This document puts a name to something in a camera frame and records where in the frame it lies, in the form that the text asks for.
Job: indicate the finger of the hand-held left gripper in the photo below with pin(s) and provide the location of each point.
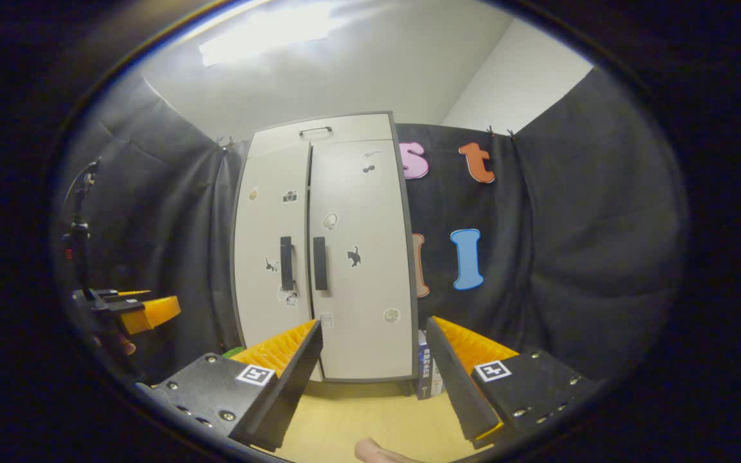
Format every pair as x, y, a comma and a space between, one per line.
152, 312
119, 293

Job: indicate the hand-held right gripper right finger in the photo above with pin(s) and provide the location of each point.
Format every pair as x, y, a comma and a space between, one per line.
460, 392

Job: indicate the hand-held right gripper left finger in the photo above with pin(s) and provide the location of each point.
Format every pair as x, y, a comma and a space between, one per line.
290, 392

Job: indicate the white shoe cabinet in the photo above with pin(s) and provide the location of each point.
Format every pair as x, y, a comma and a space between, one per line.
414, 321

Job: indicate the white shoe cabinet door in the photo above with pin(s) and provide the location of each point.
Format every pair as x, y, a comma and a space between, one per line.
261, 231
370, 289

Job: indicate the blue box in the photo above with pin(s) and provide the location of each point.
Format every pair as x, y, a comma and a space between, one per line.
427, 373

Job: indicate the green item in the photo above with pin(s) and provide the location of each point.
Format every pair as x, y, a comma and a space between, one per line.
233, 352

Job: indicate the black backdrop cloth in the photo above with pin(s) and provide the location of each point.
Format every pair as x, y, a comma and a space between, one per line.
602, 244

